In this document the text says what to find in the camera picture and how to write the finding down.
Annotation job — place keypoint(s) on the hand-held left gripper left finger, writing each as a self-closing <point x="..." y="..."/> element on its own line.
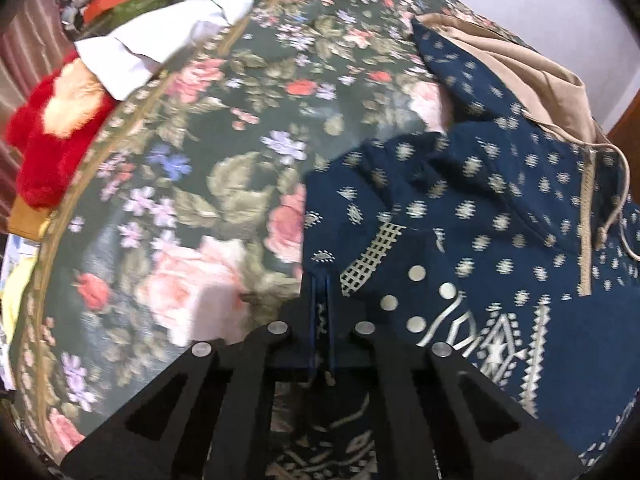
<point x="314" y="312"/>

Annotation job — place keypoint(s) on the red plush toy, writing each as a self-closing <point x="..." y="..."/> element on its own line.
<point x="55" y="125"/>

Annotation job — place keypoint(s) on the orange-brown box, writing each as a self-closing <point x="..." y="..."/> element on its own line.
<point x="30" y="217"/>

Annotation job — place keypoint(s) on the navy patterned hoodie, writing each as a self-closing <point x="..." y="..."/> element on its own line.
<point x="500" y="240"/>

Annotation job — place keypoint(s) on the yellow and white cloth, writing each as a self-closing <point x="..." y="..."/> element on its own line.
<point x="17" y="280"/>

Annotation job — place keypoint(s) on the brown wooden board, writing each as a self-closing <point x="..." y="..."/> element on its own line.
<point x="627" y="130"/>

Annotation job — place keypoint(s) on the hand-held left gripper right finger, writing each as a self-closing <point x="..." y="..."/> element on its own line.
<point x="330" y="320"/>

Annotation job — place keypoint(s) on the floral blanket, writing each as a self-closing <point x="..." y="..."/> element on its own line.
<point x="210" y="170"/>

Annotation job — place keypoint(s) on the maroon striped cloth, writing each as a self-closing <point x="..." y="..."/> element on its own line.
<point x="25" y="50"/>

